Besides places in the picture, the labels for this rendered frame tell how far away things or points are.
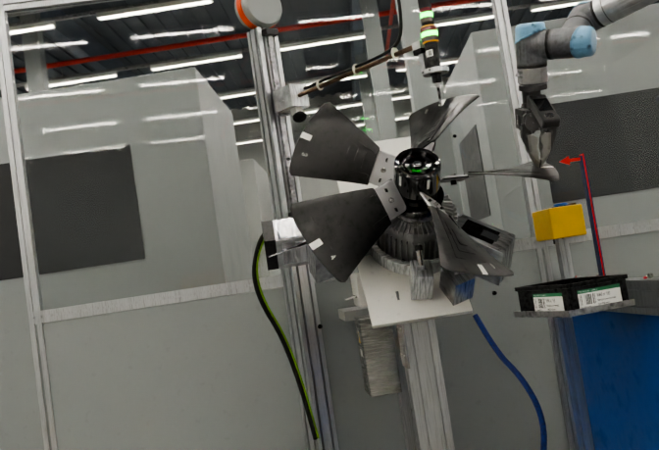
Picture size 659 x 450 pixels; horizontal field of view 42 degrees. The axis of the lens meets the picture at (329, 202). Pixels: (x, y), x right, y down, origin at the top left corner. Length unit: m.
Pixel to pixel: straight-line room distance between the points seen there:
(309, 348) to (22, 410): 1.96
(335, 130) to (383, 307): 0.49
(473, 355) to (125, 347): 1.16
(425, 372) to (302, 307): 0.59
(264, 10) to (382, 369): 1.21
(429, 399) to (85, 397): 1.19
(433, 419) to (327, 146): 0.77
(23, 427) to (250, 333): 1.76
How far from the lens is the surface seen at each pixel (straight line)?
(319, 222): 2.07
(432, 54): 2.27
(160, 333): 2.91
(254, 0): 2.86
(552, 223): 2.53
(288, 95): 2.70
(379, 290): 2.25
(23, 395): 4.36
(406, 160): 2.18
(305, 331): 2.73
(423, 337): 2.30
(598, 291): 2.04
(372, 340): 2.46
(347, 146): 2.28
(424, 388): 2.31
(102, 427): 2.97
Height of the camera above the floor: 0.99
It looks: 5 degrees up
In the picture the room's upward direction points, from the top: 9 degrees counter-clockwise
